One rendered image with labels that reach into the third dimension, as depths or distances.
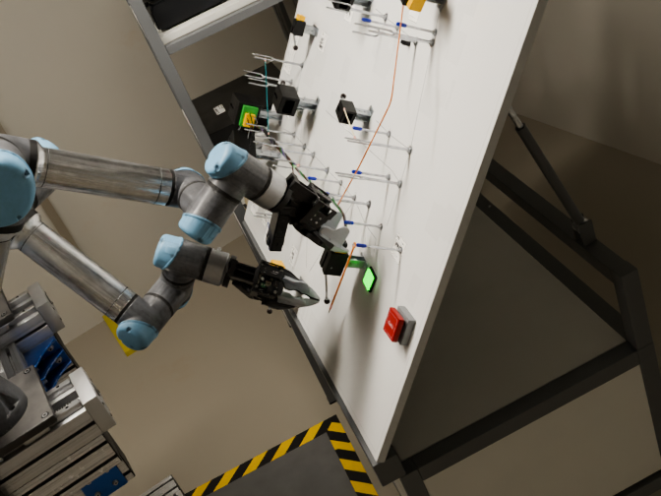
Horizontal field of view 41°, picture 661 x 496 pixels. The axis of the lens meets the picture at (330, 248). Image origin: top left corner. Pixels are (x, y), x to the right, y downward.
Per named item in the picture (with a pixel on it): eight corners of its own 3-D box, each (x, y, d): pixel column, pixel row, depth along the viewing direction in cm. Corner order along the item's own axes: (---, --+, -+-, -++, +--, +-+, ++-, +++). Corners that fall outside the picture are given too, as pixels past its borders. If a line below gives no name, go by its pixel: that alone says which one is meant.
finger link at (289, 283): (323, 297, 190) (281, 284, 189) (318, 301, 196) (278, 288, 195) (327, 283, 191) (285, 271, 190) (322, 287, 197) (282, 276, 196)
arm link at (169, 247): (159, 248, 196) (164, 223, 189) (208, 263, 197) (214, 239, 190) (149, 275, 191) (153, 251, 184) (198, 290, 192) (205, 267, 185)
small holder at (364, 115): (365, 90, 201) (336, 84, 199) (375, 114, 195) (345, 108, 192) (358, 106, 204) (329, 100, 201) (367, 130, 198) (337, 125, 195)
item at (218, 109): (212, 155, 275) (203, 137, 271) (192, 119, 305) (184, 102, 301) (307, 109, 278) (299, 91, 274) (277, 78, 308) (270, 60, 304)
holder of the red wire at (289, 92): (311, 78, 235) (272, 70, 231) (322, 103, 225) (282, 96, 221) (305, 94, 238) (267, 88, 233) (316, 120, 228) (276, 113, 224)
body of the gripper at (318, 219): (340, 215, 178) (296, 186, 171) (312, 244, 181) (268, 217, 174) (330, 194, 184) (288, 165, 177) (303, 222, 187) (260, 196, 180)
